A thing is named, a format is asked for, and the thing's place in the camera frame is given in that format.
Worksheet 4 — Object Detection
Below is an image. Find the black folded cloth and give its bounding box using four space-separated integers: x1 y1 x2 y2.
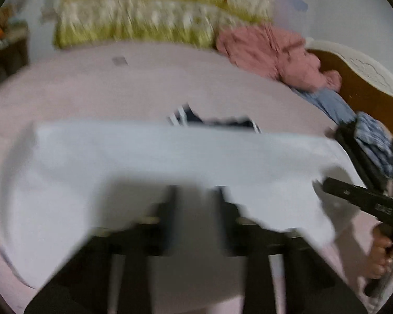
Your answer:
334 121 389 190

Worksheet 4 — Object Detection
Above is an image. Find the pink quilted garment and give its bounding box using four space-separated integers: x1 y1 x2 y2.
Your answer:
215 24 343 91

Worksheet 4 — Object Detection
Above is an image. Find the yellow white patterned pillow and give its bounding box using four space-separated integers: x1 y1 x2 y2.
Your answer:
54 0 280 50

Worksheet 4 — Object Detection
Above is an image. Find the person's right hand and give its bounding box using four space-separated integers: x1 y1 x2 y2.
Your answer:
363 225 393 281

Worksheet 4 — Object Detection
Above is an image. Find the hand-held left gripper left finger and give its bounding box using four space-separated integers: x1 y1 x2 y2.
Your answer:
24 185 178 314

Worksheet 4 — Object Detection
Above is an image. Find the pink bed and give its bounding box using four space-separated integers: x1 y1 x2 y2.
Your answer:
0 41 393 314

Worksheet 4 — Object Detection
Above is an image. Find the wooden headboard with white trim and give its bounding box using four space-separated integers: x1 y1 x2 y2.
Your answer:
305 37 393 136

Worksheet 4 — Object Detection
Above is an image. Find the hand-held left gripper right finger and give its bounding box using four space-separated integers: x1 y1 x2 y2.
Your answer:
215 186 370 314

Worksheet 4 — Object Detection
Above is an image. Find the white and navy striped jacket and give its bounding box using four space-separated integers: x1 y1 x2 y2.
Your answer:
0 104 369 305

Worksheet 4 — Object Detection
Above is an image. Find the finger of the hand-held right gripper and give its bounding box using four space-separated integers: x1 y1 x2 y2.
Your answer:
321 177 393 230

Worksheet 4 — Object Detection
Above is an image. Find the wooden nightstand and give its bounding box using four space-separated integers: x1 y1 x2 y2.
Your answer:
0 28 31 84

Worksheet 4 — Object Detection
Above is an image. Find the blue plaid folded cloth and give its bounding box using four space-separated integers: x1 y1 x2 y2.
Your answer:
355 111 393 179

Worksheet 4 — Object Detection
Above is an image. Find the light blue cloth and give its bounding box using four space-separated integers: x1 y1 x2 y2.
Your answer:
290 87 359 125

